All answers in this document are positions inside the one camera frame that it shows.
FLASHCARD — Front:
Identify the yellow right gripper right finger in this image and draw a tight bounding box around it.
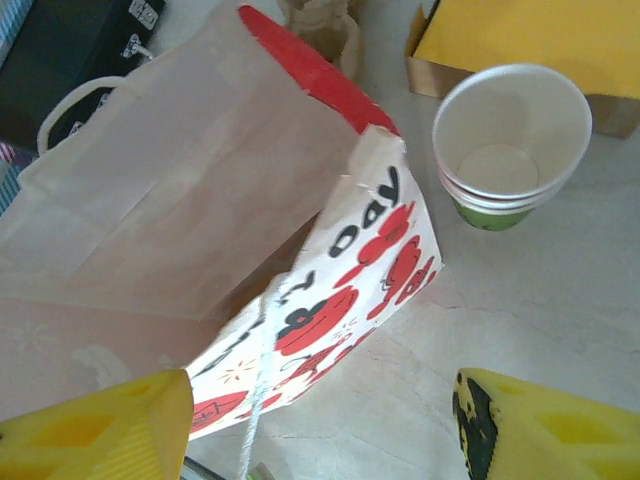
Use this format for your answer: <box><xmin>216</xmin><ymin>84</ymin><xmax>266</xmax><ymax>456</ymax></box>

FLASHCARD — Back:
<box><xmin>452</xmin><ymin>368</ymin><xmax>640</xmax><ymax>480</ymax></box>

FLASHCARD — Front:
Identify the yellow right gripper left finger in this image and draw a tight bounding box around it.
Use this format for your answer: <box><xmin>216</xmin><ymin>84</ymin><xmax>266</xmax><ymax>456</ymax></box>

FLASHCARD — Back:
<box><xmin>0</xmin><ymin>368</ymin><xmax>195</xmax><ymax>480</ymax></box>

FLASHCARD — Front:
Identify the red white paper gift bag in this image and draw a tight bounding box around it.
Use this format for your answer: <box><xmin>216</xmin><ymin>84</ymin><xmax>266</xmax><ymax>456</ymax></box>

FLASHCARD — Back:
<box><xmin>0</xmin><ymin>4</ymin><xmax>444</xmax><ymax>480</ymax></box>

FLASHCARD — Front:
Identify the brown cardboard napkin box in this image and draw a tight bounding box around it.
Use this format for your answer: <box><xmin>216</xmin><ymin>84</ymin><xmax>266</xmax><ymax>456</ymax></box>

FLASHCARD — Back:
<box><xmin>404</xmin><ymin>3</ymin><xmax>640</xmax><ymax>140</ymax></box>

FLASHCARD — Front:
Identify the brown pulp cup carrier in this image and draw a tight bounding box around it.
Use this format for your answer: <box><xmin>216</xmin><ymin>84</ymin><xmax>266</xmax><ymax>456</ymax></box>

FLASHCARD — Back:
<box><xmin>277</xmin><ymin>0</ymin><xmax>365</xmax><ymax>82</ymax></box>

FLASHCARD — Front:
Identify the black case with metal handle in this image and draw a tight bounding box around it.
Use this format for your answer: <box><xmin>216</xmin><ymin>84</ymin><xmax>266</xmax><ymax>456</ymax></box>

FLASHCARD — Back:
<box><xmin>0</xmin><ymin>0</ymin><xmax>167</xmax><ymax>154</ymax></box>

